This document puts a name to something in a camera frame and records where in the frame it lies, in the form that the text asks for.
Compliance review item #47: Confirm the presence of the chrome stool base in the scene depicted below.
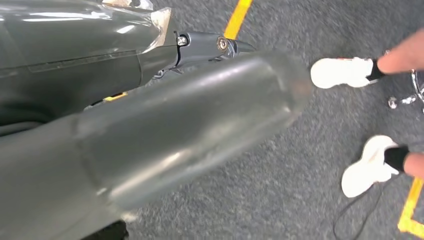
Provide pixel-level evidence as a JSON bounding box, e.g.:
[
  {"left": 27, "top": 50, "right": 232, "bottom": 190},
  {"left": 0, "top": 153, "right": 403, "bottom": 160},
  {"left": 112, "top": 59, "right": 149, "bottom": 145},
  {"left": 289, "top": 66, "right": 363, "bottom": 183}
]
[{"left": 387, "top": 68, "right": 424, "bottom": 114}]

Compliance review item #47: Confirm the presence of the black floor cable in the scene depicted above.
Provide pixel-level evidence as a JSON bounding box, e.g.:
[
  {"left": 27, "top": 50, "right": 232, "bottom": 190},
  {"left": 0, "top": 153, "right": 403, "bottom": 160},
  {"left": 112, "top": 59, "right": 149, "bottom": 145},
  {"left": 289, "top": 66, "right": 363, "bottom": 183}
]
[{"left": 332, "top": 175, "right": 400, "bottom": 240}]

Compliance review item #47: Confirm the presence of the person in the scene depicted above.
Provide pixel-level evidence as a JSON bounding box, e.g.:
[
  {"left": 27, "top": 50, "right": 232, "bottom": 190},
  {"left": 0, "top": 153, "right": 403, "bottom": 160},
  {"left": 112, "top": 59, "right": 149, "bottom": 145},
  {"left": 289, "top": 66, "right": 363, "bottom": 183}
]
[{"left": 310, "top": 28, "right": 424, "bottom": 199}]

